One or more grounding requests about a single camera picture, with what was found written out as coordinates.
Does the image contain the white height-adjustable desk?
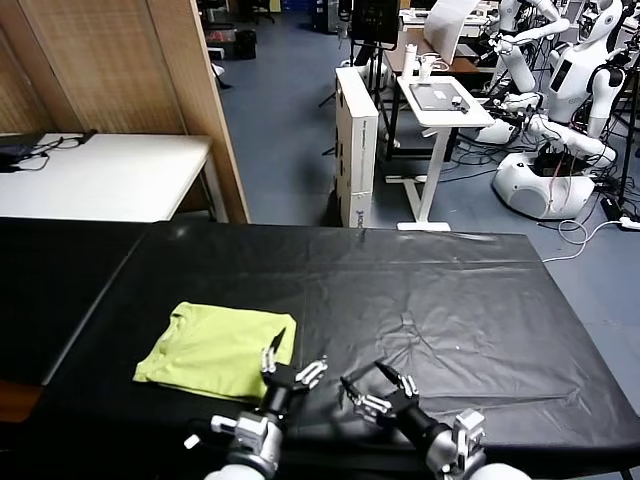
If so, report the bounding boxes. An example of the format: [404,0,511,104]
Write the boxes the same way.
[383,74,495,231]

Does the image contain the grey laptop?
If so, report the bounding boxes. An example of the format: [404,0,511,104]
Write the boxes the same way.
[408,82,471,111]

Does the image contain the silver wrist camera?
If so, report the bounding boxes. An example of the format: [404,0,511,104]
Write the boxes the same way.
[452,407,487,474]
[210,412,272,451]

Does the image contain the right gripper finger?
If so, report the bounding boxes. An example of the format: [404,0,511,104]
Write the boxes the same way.
[375,361,418,399]
[340,378,394,425]

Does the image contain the wooden partition screen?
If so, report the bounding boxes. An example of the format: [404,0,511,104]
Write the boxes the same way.
[0,0,251,224]

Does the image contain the black side table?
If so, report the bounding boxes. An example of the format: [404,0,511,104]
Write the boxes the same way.
[0,217,151,386]

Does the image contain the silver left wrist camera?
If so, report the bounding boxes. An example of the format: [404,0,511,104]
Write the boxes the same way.
[210,412,272,451]

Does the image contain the black bag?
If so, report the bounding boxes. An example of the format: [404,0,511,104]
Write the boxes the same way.
[233,28,258,59]

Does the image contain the black power strip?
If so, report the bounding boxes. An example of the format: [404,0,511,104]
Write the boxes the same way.
[600,197,640,230]

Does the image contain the white robot wheeled base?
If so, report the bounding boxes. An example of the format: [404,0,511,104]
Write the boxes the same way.
[491,151,596,221]

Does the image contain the brown desk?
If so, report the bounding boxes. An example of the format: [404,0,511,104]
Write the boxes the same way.
[383,29,499,76]

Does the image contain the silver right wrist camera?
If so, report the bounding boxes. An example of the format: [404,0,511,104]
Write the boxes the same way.
[452,407,487,474]

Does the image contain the white humanoid robot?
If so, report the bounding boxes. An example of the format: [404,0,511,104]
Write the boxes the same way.
[489,0,571,94]
[492,0,631,169]

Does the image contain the yellow-green t-shirt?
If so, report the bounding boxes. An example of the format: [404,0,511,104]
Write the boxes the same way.
[132,300,298,404]

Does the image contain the black monitor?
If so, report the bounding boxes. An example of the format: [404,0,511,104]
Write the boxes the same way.
[351,0,401,50]

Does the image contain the white bottle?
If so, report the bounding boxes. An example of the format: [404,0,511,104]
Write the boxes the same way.
[402,43,419,80]

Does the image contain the black tripod stand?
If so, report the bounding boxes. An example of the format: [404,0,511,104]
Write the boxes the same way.
[318,39,400,157]

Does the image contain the white curved panel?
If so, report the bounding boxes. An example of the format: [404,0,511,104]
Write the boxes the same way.
[424,0,477,65]

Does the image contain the black pouch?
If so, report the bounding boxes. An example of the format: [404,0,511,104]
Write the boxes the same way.
[0,143,37,174]

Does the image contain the white round device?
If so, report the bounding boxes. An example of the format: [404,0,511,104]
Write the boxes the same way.
[365,59,392,92]

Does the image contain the white floor cable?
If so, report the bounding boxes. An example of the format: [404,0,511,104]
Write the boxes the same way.
[540,217,626,265]

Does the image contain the black cables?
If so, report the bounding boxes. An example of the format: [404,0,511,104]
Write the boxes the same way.
[14,128,100,174]

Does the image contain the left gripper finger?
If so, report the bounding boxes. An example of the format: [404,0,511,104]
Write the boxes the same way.
[261,327,287,374]
[294,355,329,392]

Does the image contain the tall white cardboard box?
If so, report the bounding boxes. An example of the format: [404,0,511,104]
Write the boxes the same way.
[333,66,380,230]

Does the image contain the black tablecloth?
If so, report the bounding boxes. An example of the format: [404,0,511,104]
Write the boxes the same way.
[42,222,640,459]

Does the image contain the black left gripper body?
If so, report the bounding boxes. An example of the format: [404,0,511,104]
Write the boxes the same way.
[262,368,307,414]

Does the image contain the white table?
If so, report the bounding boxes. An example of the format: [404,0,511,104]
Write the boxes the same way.
[0,132,230,224]

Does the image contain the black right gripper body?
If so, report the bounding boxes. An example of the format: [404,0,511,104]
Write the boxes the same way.
[389,396,441,444]

